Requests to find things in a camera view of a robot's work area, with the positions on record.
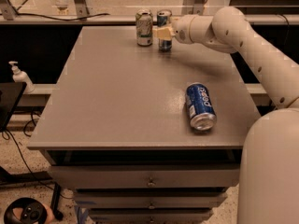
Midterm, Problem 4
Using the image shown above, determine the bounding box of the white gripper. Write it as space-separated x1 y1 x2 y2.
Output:
152 15 194 44

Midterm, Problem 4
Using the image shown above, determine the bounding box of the black cable on ledge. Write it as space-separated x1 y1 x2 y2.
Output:
0 0 111 21

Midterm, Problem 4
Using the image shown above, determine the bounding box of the metal window frame rail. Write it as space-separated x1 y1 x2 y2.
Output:
0 0 299 24

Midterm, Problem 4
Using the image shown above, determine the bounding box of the black vr controller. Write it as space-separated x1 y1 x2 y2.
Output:
4 198 48 224

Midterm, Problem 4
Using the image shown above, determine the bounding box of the middle grey drawer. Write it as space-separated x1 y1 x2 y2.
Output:
75 189 227 209

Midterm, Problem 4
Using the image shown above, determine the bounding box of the bottom grey drawer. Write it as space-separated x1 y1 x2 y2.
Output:
89 209 212 224

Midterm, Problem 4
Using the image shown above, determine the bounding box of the white soap pump bottle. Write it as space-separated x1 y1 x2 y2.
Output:
9 61 35 93

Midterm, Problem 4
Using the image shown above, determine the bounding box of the black cable on floor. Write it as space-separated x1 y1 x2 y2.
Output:
1 110 74 201

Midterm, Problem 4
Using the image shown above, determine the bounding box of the grey drawer cabinet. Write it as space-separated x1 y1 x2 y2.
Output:
27 25 275 224

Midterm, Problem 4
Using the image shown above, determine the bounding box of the blue silver redbull can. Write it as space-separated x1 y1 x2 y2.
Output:
157 9 172 52

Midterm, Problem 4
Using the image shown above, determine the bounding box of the blue pepsi can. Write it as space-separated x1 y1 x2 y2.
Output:
185 83 217 131

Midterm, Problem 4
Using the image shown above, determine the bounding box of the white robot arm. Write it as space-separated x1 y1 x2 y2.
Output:
153 7 299 224

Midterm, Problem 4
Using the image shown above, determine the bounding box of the black side table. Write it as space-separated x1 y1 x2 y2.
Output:
0 82 64 224

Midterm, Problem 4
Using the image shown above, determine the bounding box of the grey drawer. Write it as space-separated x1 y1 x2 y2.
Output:
49 164 239 189
75 189 227 209
89 209 212 224

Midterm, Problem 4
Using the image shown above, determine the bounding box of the top grey drawer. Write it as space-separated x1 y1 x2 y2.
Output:
49 164 239 189

